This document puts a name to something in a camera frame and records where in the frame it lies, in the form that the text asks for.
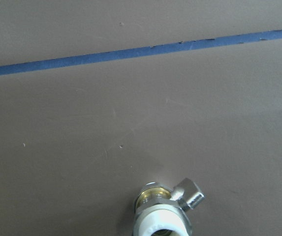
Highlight white PPR brass valve fitting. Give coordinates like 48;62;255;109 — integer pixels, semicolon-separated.
132;178;205;236

